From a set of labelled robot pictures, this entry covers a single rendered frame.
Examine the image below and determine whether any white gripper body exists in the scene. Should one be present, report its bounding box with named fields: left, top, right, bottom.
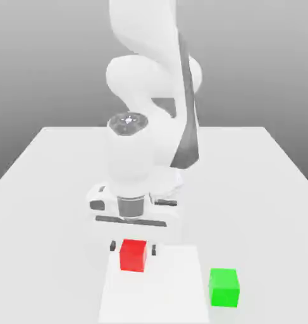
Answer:
left=90, top=205, right=182, bottom=244

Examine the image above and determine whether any small red cube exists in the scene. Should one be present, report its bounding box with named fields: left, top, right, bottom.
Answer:
left=119, top=239, right=148, bottom=273

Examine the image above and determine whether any small green cube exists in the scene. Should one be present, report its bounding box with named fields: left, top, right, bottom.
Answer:
left=208, top=268, right=240, bottom=309

